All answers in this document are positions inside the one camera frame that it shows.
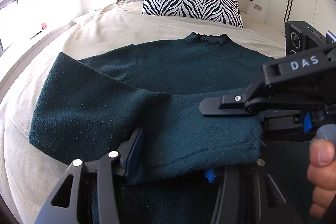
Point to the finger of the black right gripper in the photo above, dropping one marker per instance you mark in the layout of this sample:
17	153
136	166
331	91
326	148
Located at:
228	106
287	125

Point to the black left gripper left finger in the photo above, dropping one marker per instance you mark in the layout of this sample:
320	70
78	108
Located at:
70	201

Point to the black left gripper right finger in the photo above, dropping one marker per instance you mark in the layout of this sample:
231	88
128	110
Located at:
249	193

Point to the dark teal knit sweater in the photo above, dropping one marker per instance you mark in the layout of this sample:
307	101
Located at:
88	107

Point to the right hand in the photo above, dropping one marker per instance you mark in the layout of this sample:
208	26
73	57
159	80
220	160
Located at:
321	172

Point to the beige bed sheet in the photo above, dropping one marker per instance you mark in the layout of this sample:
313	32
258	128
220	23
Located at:
27	174

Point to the zebra print pillow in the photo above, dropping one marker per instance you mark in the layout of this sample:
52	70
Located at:
220	11

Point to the small red object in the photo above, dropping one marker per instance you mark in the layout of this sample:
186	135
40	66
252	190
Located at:
44	26

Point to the black camera box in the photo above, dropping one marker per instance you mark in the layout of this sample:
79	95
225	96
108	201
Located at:
301	36

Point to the wall power socket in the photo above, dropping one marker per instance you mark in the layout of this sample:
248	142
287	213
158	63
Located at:
257	7

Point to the window with dark frame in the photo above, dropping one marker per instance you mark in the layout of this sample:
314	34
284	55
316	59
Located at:
8	25

